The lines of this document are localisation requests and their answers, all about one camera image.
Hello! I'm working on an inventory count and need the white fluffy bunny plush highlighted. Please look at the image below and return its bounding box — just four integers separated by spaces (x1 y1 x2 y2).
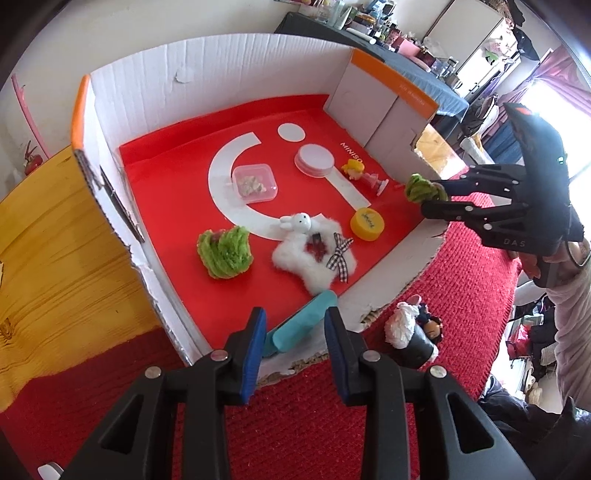
271 212 358 296

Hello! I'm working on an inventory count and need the black and white doll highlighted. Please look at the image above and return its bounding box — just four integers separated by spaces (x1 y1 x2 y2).
384 294 444 370

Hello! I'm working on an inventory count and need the pink stick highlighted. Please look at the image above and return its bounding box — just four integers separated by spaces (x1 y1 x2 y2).
11 74 51 160

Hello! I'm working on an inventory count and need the purple curtain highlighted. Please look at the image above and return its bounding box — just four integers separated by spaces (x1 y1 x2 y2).
531 46 573 93

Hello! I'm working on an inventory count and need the green frog plush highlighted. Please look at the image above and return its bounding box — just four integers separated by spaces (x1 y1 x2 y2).
404 173 448 205

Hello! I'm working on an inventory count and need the white cabinet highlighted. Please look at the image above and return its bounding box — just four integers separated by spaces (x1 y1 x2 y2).
425 0 506 97

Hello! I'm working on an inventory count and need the green fuzzy plush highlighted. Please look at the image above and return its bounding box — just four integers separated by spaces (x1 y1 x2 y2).
198 225 254 280

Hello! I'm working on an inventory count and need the yellow round container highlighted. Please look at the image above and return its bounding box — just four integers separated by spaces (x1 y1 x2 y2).
349 208 385 241

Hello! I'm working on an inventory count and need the person's right forearm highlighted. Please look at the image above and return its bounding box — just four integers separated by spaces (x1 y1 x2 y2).
512 258 591 416

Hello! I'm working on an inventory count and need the orange cardboard box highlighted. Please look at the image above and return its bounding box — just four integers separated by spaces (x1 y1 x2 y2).
71 31 440 384

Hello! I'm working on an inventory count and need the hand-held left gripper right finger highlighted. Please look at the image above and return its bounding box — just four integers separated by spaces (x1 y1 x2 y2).
323 305 536 480

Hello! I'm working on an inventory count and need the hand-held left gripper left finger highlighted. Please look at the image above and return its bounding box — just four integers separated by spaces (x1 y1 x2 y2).
60 307 269 480

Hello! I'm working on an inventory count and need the person's right hand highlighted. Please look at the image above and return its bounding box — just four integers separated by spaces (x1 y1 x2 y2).
508 241 591 290

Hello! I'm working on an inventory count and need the clear plastic small box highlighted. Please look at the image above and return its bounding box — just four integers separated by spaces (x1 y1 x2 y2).
232 163 279 204

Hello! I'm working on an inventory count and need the blue covered table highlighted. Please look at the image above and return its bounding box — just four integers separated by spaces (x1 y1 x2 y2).
274 11 469 121

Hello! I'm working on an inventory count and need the white round lid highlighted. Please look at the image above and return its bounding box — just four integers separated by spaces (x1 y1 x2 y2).
294 144 335 177

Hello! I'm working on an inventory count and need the dark cloth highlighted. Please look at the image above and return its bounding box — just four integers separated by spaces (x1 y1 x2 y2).
480 374 591 480

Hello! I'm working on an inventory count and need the yellow-haired doll figure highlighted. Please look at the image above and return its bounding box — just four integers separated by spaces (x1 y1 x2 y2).
341 159 393 197

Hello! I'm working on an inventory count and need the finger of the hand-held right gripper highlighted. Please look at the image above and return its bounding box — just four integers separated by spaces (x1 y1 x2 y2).
421 198 522 249
434 164 529 199

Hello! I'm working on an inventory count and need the small red object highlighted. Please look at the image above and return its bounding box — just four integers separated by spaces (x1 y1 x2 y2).
23 141 43 176

